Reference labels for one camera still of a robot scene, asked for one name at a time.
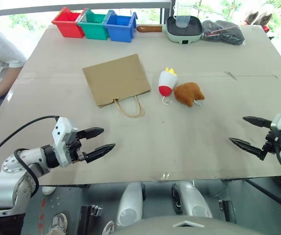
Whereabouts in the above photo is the silver robot torso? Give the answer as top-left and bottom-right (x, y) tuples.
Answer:
(112, 214), (281, 235)

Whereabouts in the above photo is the black plastic bag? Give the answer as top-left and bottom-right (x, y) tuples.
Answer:
(201, 20), (245, 46)

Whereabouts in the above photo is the clear plastic measuring cup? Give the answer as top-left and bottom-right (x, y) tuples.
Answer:
(173, 0), (193, 28)

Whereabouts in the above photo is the white shoe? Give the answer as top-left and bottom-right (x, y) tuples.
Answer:
(42, 186), (58, 196)

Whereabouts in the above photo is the pale green electric frying pan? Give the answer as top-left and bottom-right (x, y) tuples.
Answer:
(136, 15), (204, 46)

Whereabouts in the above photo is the silver robot leg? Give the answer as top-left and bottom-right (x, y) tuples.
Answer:
(116, 182), (146, 229)
(171, 181), (214, 219)

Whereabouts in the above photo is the brown paper bag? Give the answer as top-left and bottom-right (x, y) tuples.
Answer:
(81, 53), (153, 118)

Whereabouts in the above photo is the silver right robot leg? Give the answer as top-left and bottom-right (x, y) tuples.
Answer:
(171, 181), (214, 219)

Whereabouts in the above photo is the silver left robot leg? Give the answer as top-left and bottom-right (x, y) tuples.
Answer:
(116, 182), (146, 229)

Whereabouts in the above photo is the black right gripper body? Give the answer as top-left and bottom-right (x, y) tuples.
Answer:
(262, 128), (281, 156)

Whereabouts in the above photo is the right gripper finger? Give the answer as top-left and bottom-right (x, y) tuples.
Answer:
(229, 137), (269, 162)
(242, 116), (273, 129)

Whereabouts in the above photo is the plush fried chicken toy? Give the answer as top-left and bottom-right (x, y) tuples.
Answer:
(173, 82), (205, 108)

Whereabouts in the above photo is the grey white sneaker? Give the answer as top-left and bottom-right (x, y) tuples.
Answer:
(49, 212), (69, 235)
(102, 220), (116, 235)

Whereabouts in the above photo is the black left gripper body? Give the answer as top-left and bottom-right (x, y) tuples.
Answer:
(65, 131), (87, 164)

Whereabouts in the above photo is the black diagonal support strut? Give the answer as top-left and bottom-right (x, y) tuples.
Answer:
(245, 178), (281, 214)

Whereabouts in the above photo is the blue plastic bin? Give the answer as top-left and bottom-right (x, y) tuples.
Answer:
(103, 9), (138, 43)

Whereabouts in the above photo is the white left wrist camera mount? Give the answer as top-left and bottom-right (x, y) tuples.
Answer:
(51, 117), (78, 167)

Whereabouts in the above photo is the green plastic bin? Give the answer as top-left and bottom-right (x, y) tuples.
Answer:
(77, 8), (110, 41)

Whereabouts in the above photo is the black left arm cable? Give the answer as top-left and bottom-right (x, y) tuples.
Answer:
(0, 115), (60, 235)

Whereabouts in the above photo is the plush french fries toy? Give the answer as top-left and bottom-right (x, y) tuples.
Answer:
(158, 67), (179, 107)

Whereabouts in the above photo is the black metal bracket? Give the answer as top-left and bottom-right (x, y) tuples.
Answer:
(218, 199), (237, 224)
(78, 205), (104, 235)

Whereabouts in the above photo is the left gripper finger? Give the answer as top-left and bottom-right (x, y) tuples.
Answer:
(77, 127), (105, 141)
(84, 143), (117, 164)

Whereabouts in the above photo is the dark window frame post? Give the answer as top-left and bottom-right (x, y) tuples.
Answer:
(159, 7), (169, 25)

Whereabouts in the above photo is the red plastic bin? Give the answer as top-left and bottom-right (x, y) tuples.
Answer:
(51, 6), (86, 39)

